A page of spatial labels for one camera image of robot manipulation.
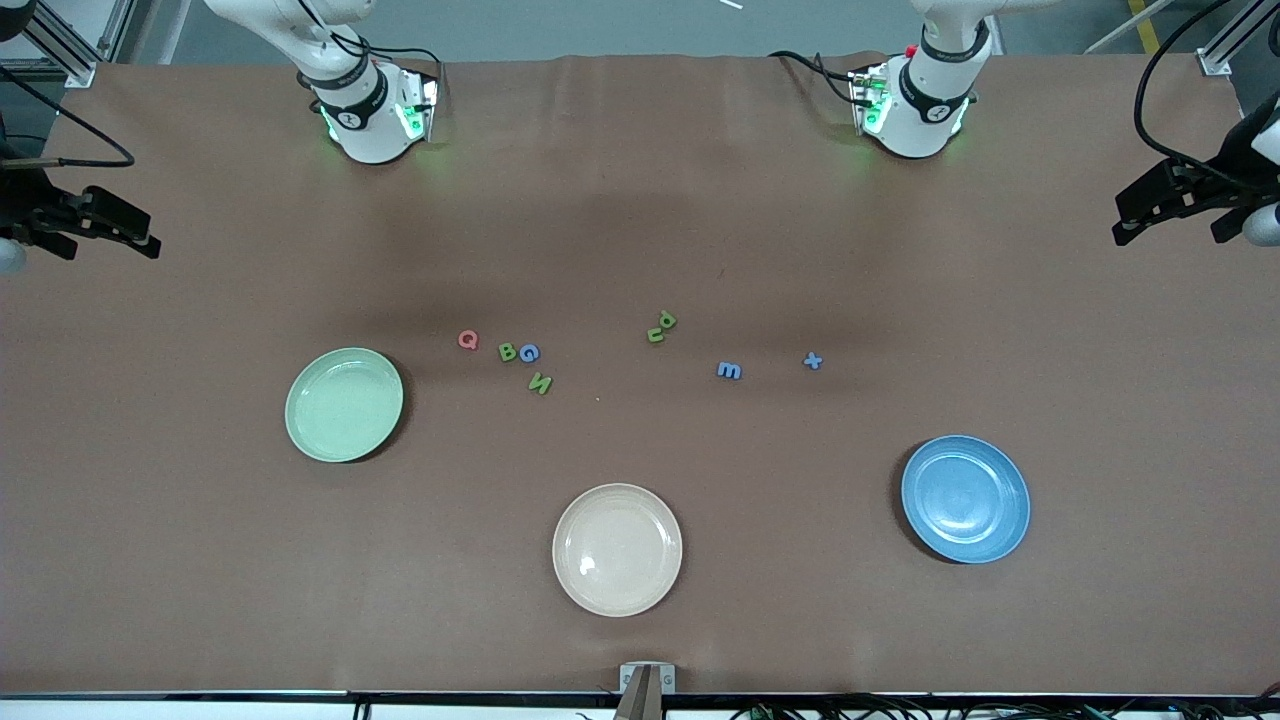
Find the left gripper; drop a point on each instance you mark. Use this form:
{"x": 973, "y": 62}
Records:
{"x": 1211, "y": 189}

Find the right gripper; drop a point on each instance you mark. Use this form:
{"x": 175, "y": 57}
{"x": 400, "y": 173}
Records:
{"x": 27, "y": 213}

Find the pink foam letter Q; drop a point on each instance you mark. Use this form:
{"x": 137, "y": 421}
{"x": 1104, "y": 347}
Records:
{"x": 460, "y": 341}

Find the blue foam letter G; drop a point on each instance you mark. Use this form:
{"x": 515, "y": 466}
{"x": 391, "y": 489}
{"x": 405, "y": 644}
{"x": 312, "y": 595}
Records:
{"x": 522, "y": 352}

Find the green foam letter N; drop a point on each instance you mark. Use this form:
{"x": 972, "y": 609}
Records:
{"x": 540, "y": 384}

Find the blue foam letter m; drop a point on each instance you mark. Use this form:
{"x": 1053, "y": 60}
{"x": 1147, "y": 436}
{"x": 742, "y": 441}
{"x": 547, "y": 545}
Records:
{"x": 730, "y": 366}

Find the green foam letter p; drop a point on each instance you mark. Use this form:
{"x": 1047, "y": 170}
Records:
{"x": 671, "y": 317}

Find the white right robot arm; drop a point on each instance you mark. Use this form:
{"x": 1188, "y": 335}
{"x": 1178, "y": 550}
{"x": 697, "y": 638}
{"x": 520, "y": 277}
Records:
{"x": 360, "y": 110}

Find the green plate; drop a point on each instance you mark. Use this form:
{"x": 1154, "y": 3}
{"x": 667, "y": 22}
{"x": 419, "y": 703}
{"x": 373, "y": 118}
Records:
{"x": 340, "y": 410}

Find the blue plate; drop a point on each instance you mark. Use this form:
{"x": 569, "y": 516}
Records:
{"x": 965, "y": 500}

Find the brown table mat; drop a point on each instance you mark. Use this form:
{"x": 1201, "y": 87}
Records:
{"x": 640, "y": 200}

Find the beige plate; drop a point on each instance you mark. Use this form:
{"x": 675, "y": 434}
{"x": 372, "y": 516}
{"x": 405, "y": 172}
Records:
{"x": 617, "y": 550}

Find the aluminium frame profile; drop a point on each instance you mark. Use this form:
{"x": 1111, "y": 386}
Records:
{"x": 80, "y": 72}
{"x": 1215, "y": 62}

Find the grey metal mounting bracket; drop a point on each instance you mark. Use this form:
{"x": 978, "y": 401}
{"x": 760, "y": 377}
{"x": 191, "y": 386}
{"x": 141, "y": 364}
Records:
{"x": 668, "y": 680}

